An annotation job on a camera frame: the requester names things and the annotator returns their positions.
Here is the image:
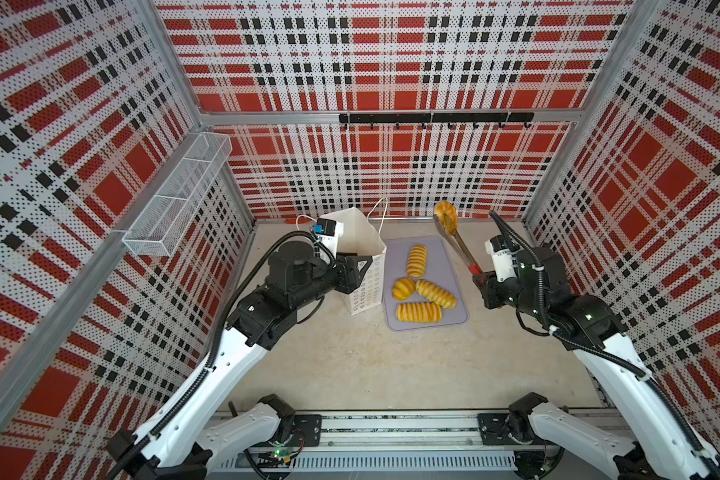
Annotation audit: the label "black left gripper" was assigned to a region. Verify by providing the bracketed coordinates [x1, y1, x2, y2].
[292, 250, 373, 309]

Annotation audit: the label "white printed paper bag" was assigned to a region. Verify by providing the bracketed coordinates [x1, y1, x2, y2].
[296, 198, 389, 315]

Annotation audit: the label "striped oval bread roll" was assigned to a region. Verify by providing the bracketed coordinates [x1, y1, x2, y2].
[406, 244, 428, 278]

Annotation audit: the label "long ridged bread loaf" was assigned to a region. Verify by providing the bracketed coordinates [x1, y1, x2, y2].
[416, 279, 458, 309]

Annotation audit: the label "red handled metal tongs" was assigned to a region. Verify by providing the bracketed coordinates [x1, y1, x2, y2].
[433, 215, 483, 276]

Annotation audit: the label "small croissant bread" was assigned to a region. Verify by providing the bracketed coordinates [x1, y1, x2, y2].
[434, 200, 459, 236]

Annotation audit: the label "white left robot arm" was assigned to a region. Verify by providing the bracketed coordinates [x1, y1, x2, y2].
[107, 231, 373, 479]

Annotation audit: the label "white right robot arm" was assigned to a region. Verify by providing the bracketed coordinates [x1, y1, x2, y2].
[473, 212, 720, 479]

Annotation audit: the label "bottom ridged bread loaf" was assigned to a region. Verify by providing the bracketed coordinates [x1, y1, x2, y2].
[395, 302, 443, 324]

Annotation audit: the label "round striped bun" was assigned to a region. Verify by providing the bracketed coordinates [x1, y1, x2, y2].
[391, 278, 416, 301]

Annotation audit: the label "lilac plastic tray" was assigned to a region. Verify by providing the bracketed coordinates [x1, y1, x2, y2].
[383, 236, 469, 332]

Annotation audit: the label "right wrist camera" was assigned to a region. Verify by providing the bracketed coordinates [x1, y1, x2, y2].
[485, 235, 517, 282]

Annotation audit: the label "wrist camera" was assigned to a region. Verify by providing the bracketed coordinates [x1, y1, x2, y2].
[485, 235, 517, 282]
[312, 217, 344, 256]

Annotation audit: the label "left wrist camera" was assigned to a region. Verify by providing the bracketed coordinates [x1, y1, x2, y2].
[312, 217, 344, 256]

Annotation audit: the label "black wall hook rail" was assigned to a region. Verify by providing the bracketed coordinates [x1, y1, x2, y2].
[338, 111, 535, 127]

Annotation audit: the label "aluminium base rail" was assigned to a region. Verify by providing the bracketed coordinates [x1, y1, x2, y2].
[149, 410, 655, 475]

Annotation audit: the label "white wire mesh basket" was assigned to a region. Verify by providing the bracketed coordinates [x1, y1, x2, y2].
[123, 132, 231, 257]

